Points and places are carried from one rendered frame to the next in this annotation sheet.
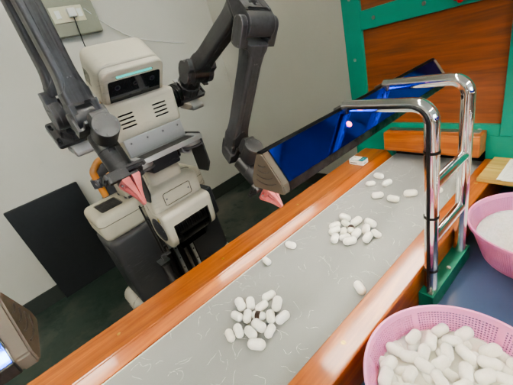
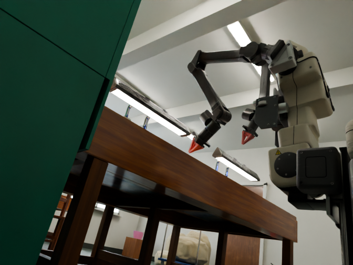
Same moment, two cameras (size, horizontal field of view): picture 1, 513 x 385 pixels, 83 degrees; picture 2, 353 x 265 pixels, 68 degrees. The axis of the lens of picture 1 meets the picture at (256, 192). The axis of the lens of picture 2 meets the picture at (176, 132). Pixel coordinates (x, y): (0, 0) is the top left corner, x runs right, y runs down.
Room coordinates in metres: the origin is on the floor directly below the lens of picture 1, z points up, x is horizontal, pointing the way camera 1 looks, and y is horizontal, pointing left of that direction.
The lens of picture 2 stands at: (2.00, -0.36, 0.35)
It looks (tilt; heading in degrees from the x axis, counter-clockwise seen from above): 24 degrees up; 170
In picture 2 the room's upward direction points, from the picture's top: 12 degrees clockwise
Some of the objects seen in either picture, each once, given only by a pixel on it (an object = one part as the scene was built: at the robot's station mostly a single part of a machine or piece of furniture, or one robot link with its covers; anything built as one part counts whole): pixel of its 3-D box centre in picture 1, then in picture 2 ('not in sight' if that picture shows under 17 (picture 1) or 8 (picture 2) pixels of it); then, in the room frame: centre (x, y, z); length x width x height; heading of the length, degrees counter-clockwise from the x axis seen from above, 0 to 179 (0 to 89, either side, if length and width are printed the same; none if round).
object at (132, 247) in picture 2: not in sight; (135, 244); (-5.44, 0.51, 0.32); 0.42 x 0.42 x 0.63; 37
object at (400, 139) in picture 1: (430, 140); not in sight; (0.89, -0.62, 0.83); 0.30 x 0.06 x 0.07; 33
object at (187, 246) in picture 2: not in sight; (189, 250); (-2.57, 1.06, 0.41); 0.74 x 0.56 x 0.39; 128
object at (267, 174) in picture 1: (368, 110); (153, 109); (0.61, -0.28, 1.08); 0.62 x 0.08 x 0.07; 123
